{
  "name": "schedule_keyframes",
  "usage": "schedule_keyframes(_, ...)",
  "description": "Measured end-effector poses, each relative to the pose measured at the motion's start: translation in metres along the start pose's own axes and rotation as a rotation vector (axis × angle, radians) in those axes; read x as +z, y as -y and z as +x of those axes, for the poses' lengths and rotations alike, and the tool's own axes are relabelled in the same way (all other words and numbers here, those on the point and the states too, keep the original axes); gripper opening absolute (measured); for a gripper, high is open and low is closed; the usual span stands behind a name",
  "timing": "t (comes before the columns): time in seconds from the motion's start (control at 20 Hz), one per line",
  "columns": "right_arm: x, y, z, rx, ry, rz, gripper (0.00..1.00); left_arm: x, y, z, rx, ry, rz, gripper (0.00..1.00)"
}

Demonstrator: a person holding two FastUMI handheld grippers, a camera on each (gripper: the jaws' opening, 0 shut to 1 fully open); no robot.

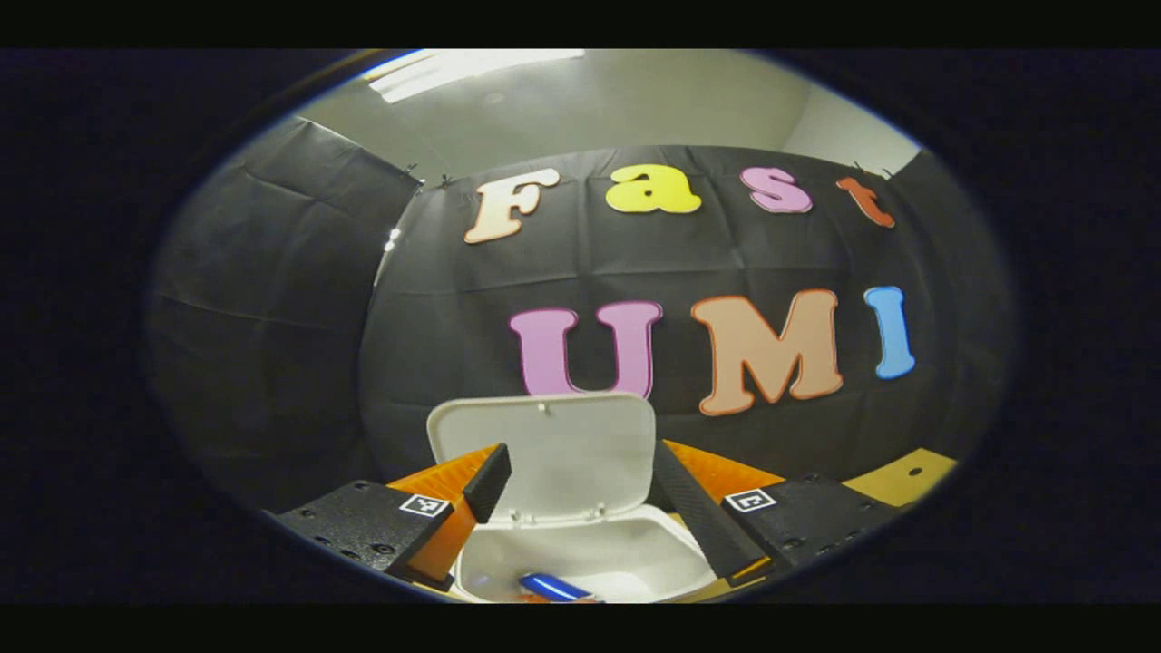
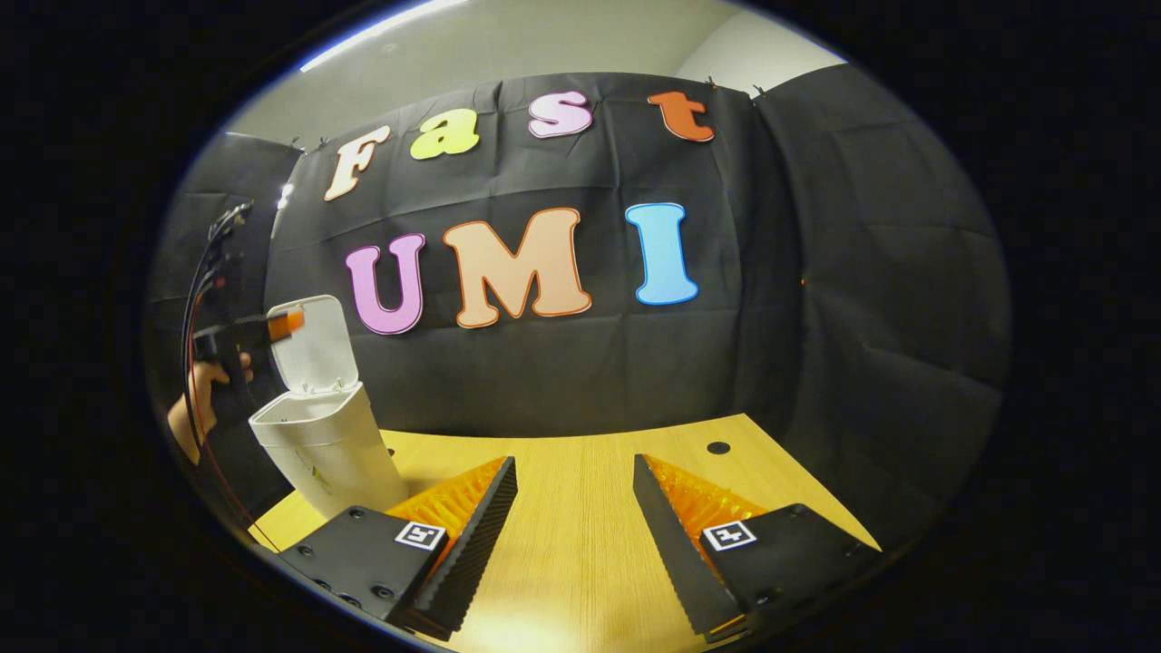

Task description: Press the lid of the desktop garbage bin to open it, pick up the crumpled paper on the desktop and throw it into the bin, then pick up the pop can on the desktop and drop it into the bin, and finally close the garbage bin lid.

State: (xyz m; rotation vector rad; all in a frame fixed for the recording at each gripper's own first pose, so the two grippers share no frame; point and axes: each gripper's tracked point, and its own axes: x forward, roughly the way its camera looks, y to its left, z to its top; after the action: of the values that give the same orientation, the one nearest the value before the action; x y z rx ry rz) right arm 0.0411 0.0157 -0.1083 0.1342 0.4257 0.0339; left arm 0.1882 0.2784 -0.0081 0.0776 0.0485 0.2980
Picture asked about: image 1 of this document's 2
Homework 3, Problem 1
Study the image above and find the black backdrop cloth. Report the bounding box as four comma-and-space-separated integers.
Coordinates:
145, 116, 1015, 518

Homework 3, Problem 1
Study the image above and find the white desktop garbage bin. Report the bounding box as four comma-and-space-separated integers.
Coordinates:
426, 392, 719, 605

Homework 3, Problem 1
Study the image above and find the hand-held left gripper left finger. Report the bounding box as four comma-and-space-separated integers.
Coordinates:
272, 443, 513, 592

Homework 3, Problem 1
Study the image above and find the wooden desktop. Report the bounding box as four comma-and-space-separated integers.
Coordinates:
408, 447, 960, 605

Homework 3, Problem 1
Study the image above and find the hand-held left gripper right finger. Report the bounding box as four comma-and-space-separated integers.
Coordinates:
648, 438, 901, 589

